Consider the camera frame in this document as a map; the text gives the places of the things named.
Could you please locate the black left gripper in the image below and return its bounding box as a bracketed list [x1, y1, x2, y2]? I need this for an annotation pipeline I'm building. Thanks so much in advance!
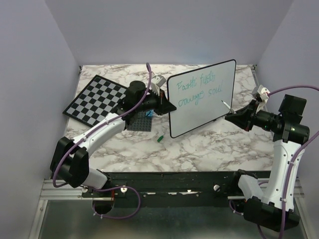
[136, 87, 176, 115]

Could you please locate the green whiteboard marker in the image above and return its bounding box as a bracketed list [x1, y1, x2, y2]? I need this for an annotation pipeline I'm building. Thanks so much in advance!
[222, 101, 236, 114]

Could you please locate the white whiteboard black frame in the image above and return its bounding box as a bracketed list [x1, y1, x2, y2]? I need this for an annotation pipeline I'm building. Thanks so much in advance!
[166, 59, 236, 138]

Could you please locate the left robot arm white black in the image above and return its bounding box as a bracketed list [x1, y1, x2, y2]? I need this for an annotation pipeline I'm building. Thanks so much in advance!
[50, 81, 176, 197]

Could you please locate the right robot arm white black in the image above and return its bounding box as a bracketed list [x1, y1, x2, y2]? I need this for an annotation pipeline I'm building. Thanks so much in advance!
[225, 95, 310, 233]

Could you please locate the blue lego brick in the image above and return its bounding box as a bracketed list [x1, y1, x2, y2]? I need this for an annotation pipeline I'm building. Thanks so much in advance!
[146, 110, 154, 117]

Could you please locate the dark grey lego baseplate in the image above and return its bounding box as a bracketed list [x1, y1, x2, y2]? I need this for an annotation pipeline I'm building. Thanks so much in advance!
[127, 111, 153, 132]

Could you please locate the black and silver chessboard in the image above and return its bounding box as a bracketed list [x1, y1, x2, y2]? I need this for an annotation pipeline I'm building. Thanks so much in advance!
[63, 75, 127, 127]

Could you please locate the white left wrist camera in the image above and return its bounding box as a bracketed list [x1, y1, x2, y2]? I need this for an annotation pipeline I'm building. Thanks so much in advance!
[151, 75, 166, 96]

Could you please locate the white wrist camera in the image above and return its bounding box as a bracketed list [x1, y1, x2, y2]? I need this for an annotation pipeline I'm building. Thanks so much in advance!
[151, 75, 166, 96]
[252, 85, 270, 113]

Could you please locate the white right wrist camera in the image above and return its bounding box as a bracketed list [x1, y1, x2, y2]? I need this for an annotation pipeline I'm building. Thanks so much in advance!
[252, 85, 270, 113]

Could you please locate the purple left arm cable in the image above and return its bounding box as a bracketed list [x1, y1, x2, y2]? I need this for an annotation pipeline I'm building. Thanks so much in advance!
[52, 62, 153, 220]

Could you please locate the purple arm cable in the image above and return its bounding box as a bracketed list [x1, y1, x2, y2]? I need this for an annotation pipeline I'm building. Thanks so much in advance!
[229, 85, 319, 239]
[52, 62, 153, 220]

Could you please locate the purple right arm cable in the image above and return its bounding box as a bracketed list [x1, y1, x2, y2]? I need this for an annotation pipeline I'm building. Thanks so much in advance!
[229, 85, 319, 239]

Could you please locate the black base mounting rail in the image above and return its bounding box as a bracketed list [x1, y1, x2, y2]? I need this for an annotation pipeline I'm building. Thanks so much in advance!
[82, 171, 272, 209]

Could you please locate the aluminium extrusion frame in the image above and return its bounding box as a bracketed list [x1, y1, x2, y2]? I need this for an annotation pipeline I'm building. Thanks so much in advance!
[39, 180, 82, 200]

